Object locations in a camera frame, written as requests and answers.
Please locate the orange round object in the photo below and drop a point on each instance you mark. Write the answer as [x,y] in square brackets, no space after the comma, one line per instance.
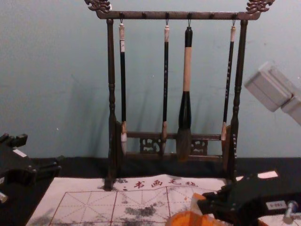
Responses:
[185,219]

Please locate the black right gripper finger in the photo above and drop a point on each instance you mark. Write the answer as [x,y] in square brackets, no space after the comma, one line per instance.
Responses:
[214,209]
[218,191]

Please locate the white felt mat, red grid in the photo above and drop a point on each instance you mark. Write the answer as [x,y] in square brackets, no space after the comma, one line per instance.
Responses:
[94,207]

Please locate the thin black brush, cream tip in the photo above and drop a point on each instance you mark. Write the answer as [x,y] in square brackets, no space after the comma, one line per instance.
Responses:
[228,82]

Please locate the large black and tan brush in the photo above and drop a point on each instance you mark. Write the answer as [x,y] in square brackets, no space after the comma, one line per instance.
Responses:
[185,110]

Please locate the black table cloth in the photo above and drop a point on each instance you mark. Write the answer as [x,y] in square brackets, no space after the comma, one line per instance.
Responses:
[80,166]

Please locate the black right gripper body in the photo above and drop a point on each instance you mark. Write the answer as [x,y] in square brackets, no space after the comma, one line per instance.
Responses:
[254,195]

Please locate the thin brush with paper label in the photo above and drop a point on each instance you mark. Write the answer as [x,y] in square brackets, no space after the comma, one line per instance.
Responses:
[122,70]

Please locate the dark wooden brush rack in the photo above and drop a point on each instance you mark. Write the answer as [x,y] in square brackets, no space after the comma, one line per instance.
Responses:
[111,70]

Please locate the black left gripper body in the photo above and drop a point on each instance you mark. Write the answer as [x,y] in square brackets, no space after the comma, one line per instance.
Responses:
[14,167]

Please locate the thin black white-capped brush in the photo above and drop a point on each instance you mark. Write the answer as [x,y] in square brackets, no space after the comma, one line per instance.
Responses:
[165,82]

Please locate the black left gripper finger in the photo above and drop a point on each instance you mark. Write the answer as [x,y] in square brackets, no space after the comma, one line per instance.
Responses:
[47,168]
[17,140]

